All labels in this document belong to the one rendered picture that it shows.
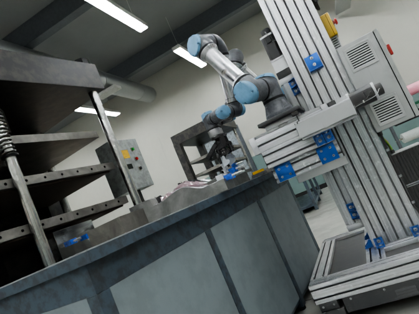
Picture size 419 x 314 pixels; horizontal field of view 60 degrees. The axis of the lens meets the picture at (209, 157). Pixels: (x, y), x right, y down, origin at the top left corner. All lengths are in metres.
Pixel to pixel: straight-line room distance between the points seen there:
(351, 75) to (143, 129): 8.15
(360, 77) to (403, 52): 6.87
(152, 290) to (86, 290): 0.23
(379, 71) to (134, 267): 1.46
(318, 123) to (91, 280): 1.15
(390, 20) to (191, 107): 4.77
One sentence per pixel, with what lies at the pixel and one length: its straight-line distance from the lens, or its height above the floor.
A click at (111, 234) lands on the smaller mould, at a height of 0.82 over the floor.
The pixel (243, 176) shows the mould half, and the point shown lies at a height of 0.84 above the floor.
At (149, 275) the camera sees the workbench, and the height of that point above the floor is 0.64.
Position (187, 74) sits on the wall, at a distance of 9.40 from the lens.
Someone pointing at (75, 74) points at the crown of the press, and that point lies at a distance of 2.64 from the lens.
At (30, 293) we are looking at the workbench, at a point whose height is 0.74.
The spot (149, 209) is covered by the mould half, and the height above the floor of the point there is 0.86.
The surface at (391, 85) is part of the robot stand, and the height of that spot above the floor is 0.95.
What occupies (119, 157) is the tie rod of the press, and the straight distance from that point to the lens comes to 2.57.
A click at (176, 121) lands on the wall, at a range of 9.38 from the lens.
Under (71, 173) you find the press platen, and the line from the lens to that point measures 2.34.
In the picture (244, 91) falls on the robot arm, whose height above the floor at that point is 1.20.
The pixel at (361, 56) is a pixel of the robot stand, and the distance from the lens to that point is 2.03.
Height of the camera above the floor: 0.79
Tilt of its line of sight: 6 degrees up
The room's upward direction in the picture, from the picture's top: 23 degrees counter-clockwise
